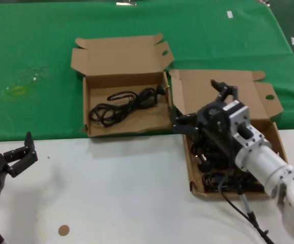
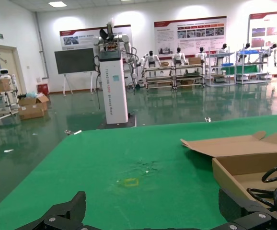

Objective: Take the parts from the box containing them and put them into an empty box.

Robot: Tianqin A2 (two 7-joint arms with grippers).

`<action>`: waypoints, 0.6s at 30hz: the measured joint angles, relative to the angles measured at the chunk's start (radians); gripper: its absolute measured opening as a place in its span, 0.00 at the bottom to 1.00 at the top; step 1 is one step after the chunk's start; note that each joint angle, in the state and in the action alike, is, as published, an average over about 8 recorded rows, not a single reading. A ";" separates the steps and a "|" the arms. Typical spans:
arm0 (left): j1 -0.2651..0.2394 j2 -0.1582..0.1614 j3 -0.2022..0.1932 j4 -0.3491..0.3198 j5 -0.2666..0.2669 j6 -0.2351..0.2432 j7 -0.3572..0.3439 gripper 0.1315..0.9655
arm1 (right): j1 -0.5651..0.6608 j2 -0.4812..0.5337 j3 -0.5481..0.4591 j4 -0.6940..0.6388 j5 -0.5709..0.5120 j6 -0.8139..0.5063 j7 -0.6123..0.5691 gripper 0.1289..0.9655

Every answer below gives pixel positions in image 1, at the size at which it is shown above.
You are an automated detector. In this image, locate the cardboard box with creased lid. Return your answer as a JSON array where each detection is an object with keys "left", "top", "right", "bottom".
[{"left": 169, "top": 69, "right": 289, "bottom": 201}]

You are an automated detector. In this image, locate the cardboard box with straight lid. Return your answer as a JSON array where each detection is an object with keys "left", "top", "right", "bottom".
[{"left": 70, "top": 33, "right": 175, "bottom": 138}]

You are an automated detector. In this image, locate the grey sleeved robot arm cable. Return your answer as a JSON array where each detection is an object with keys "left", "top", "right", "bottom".
[{"left": 238, "top": 187, "right": 259, "bottom": 228}]

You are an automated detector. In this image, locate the green table cloth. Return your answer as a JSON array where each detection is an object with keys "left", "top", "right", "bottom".
[{"left": 0, "top": 0, "right": 294, "bottom": 142}]

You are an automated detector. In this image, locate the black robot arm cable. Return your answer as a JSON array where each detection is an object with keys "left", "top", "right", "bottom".
[{"left": 218, "top": 175, "right": 276, "bottom": 244}]

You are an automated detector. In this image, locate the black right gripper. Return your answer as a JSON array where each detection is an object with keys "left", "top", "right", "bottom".
[{"left": 171, "top": 79, "right": 240, "bottom": 164}]

